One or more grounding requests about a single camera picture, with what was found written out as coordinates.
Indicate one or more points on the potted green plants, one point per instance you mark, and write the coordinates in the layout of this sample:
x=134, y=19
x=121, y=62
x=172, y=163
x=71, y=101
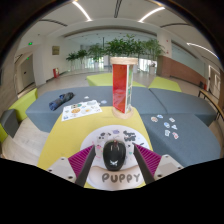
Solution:
x=123, y=46

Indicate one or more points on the small grey seat block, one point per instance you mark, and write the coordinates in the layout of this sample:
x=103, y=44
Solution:
x=8, y=121

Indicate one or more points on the large grey bench seat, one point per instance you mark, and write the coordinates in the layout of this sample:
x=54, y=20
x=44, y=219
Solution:
x=43, y=116

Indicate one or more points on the small sticker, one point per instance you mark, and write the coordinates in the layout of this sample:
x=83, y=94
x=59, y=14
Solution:
x=171, y=119
x=167, y=132
x=175, y=135
x=160, y=116
x=103, y=102
x=154, y=119
x=86, y=97
x=174, y=127
x=166, y=125

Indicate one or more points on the white round printed mouse pad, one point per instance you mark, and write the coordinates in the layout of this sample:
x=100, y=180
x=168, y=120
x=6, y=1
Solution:
x=116, y=180

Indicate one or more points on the black computer mouse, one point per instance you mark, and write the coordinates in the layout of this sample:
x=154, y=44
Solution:
x=114, y=156

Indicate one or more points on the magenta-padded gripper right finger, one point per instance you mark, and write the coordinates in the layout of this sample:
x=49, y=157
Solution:
x=148, y=160

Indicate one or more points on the grey door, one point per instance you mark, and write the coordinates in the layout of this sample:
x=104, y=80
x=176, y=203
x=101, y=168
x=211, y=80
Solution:
x=27, y=75

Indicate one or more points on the brown wall plaque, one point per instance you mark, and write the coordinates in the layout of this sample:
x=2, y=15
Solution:
x=55, y=50

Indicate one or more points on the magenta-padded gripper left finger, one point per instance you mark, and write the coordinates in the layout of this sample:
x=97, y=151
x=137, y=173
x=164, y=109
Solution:
x=80, y=161

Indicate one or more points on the red panel wooden tower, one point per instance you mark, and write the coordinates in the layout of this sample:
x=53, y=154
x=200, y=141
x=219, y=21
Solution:
x=120, y=83

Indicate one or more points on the ceiling light strips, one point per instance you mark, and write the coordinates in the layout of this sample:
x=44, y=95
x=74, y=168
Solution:
x=81, y=11

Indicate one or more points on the red fire extinguisher box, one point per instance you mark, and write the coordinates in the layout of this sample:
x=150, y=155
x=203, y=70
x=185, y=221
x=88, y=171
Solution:
x=55, y=72

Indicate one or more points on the white rectangular printed mat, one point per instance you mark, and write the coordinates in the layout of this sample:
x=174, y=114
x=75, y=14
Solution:
x=81, y=110

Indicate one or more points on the black frame chair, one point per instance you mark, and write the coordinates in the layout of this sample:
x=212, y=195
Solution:
x=211, y=100

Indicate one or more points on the green exit sign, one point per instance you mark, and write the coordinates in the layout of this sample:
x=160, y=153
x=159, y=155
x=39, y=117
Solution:
x=30, y=43

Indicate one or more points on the lime green bench seat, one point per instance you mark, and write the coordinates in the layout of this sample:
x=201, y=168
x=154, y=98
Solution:
x=23, y=105
x=165, y=85
x=100, y=80

